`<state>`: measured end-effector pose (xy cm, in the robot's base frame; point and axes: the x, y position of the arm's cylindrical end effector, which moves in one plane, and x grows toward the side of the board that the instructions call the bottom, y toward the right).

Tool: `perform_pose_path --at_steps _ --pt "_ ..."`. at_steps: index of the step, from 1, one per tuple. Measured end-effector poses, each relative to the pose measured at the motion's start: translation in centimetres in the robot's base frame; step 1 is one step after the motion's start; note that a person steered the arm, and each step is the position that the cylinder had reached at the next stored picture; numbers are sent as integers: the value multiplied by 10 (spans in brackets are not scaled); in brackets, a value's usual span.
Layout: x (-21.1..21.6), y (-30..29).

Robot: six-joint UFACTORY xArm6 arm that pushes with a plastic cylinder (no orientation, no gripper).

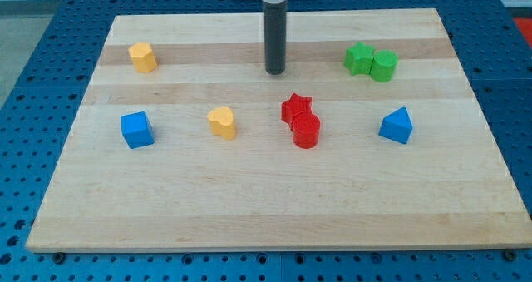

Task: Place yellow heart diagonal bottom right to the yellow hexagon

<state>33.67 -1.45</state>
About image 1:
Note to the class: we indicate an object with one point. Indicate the red cylinder block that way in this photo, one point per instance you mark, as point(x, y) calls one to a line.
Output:
point(306, 129)

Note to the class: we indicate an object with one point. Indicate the green cylinder block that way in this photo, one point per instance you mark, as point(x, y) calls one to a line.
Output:
point(383, 66)

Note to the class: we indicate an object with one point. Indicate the wooden board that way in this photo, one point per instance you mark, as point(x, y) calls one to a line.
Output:
point(447, 188)

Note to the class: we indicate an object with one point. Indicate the red star block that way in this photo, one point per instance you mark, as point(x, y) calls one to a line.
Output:
point(295, 106)

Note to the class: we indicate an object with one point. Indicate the blue triangle block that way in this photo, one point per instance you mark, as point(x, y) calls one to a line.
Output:
point(397, 126)

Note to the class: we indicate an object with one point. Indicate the yellow hexagon block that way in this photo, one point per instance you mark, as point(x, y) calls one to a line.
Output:
point(143, 57)

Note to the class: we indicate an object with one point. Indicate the blue cube block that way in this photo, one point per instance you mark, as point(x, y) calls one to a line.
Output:
point(136, 130)

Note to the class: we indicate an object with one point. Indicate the yellow heart block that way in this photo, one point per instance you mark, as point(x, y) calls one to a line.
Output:
point(221, 122)

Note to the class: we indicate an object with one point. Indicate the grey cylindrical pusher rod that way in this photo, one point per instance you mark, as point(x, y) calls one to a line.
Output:
point(275, 22)

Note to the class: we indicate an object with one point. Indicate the green star block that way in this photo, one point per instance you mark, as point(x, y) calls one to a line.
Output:
point(359, 58)

